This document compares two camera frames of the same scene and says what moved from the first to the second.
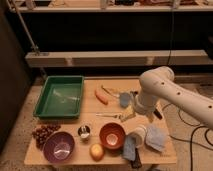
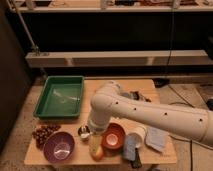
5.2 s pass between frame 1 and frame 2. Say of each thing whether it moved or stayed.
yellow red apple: stayed
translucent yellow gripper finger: moved
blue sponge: stayed
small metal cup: stayed
